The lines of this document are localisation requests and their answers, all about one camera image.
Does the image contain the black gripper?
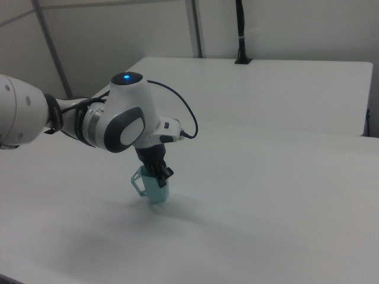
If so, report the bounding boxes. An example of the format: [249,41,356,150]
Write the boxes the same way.
[134,144,175,189]

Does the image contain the teal plastic cup with handle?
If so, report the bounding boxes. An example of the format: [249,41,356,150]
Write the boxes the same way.
[130,165,171,205]

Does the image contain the black velcro strap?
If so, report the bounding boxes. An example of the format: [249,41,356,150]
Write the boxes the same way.
[43,93,65,134]

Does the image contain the grey metal partition post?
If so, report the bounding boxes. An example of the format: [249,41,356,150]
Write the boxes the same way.
[31,0,74,101]
[185,0,205,59]

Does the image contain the black cable conduit pole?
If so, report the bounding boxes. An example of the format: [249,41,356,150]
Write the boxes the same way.
[235,0,248,62]

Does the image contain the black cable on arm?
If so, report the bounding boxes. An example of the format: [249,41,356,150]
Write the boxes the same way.
[59,79,199,140]

